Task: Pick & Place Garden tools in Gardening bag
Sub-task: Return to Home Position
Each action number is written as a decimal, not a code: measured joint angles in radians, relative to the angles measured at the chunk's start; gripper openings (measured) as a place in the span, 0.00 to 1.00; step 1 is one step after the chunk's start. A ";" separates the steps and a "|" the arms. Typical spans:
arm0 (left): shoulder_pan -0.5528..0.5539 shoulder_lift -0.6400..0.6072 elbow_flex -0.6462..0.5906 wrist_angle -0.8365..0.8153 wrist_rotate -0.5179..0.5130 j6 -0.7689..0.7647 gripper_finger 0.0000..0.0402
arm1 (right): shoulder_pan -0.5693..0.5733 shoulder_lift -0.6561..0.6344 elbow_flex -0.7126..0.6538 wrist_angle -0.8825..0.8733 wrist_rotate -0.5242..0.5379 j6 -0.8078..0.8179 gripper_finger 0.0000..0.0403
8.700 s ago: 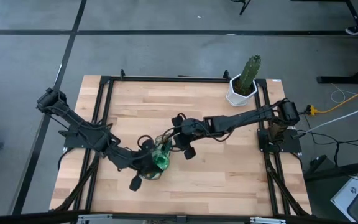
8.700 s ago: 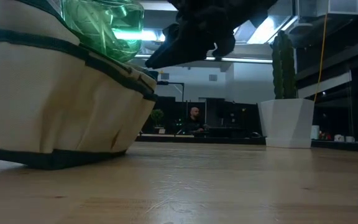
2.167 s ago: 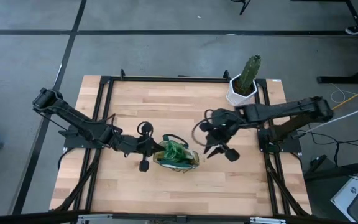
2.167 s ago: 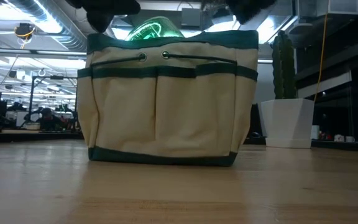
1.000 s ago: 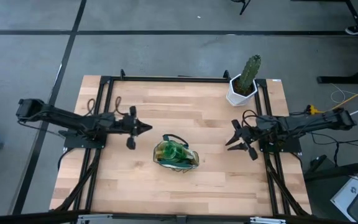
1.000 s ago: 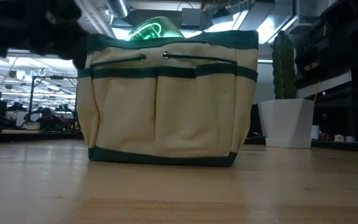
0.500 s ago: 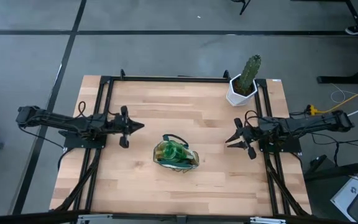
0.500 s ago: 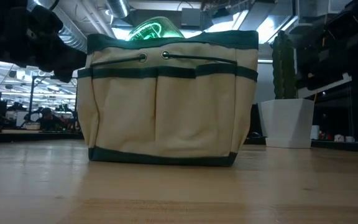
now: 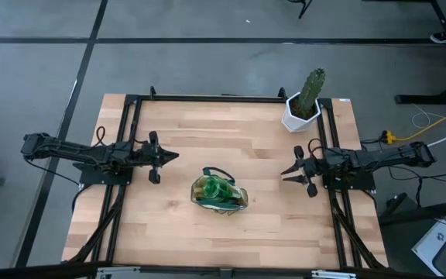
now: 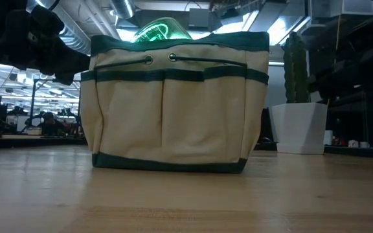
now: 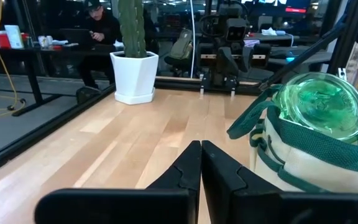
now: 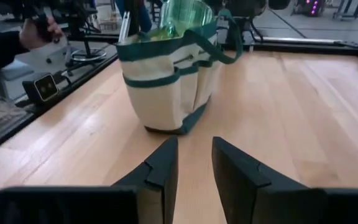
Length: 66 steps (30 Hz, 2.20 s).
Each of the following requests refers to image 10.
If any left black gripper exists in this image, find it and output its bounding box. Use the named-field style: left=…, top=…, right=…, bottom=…
left=0, top=5, right=91, bottom=86

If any cream and green gardening bag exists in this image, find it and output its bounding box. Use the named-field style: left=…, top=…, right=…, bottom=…
left=80, top=31, right=270, bottom=174

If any person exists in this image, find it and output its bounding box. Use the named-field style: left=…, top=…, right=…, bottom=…
left=37, top=111, right=68, bottom=136

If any green translucent plastic bottle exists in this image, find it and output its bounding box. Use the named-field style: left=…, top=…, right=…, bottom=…
left=130, top=16, right=194, bottom=43

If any grey ceiling box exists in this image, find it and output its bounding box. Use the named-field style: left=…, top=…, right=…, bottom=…
left=188, top=8, right=210, bottom=28

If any green cactus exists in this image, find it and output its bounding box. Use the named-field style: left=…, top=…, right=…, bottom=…
left=283, top=31, right=310, bottom=104

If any white hexagonal plant pot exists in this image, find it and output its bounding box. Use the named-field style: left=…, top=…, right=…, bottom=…
left=268, top=102, right=328, bottom=155

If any white paper cup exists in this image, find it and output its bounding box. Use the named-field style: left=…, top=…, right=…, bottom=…
left=322, top=129, right=333, bottom=146

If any silver ceiling air duct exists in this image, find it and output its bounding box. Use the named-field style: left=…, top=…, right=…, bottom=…
left=27, top=0, right=92, bottom=55

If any black table edge frame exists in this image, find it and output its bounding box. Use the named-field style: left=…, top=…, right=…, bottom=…
left=0, top=135, right=373, bottom=160

